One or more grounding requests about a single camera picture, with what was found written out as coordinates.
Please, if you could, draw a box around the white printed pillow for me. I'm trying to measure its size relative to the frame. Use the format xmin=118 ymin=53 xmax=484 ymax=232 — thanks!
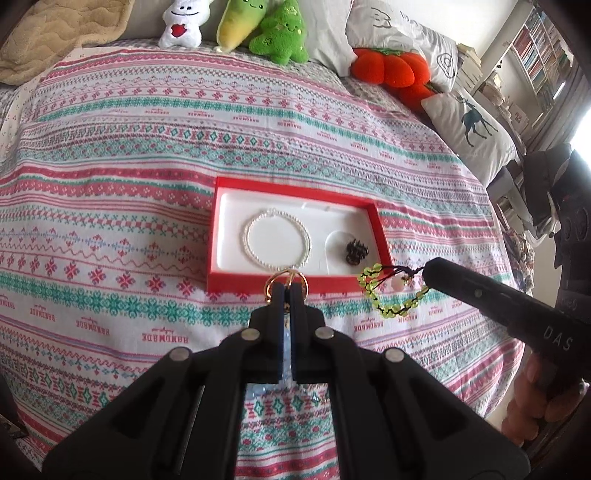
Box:
xmin=346 ymin=0 xmax=461 ymax=93

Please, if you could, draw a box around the dark jacket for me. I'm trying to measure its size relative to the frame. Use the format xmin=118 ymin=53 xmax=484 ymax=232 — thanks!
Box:
xmin=524 ymin=143 xmax=583 ymax=228

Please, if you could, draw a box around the white pearl bracelet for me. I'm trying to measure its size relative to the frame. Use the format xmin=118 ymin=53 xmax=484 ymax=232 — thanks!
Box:
xmin=240 ymin=209 xmax=313 ymax=271

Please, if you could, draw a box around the black charm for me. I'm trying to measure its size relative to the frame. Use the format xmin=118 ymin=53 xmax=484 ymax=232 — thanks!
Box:
xmin=339 ymin=237 xmax=370 ymax=267

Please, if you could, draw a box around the white office chair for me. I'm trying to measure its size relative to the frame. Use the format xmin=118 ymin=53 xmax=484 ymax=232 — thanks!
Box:
xmin=487 ymin=165 xmax=561 ymax=241

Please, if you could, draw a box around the deer print pillow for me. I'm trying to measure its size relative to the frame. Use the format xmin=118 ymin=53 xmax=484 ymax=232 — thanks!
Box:
xmin=421 ymin=89 xmax=520 ymax=185

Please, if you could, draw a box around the beige quilted blanket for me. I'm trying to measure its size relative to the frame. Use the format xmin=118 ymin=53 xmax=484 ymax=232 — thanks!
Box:
xmin=0 ymin=0 xmax=136 ymax=86

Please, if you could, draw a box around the patterned bedspread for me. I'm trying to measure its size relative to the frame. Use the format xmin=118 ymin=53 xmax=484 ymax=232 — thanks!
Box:
xmin=0 ymin=39 xmax=536 ymax=480

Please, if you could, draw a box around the white bookshelf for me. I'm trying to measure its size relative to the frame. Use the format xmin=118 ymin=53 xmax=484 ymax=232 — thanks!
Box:
xmin=510 ymin=7 xmax=576 ymax=112

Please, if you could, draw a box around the orange pumpkin plush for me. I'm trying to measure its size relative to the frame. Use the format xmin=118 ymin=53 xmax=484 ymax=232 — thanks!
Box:
xmin=349 ymin=46 xmax=442 ymax=114

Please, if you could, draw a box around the green bead bracelet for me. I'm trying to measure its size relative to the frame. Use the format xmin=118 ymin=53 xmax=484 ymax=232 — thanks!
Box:
xmin=358 ymin=262 xmax=431 ymax=320

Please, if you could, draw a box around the white bunny plush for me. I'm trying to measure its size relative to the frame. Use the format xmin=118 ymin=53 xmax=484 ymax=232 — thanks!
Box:
xmin=158 ymin=0 xmax=209 ymax=49

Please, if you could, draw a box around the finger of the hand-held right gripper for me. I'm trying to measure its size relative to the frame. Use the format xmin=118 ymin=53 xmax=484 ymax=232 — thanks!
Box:
xmin=423 ymin=257 xmax=514 ymax=334

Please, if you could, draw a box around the red jewelry box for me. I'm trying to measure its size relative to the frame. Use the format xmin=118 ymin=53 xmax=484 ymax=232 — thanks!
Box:
xmin=206 ymin=176 xmax=393 ymax=295

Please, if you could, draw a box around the yellow green carrot plush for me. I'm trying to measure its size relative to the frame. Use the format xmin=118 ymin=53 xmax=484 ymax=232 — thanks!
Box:
xmin=216 ymin=0 xmax=269 ymax=53

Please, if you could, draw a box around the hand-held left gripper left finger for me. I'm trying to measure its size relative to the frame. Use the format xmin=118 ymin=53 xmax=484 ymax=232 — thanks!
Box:
xmin=42 ymin=281 xmax=291 ymax=480

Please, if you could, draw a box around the person's right hand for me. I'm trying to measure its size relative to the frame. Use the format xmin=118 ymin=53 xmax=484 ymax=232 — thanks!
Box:
xmin=501 ymin=353 xmax=591 ymax=448

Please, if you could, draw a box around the green tree plush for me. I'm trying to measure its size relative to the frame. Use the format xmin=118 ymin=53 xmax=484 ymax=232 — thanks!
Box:
xmin=249 ymin=0 xmax=309 ymax=65

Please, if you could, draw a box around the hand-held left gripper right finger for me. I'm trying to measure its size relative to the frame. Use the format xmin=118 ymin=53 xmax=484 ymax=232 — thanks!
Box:
xmin=291 ymin=282 xmax=532 ymax=480

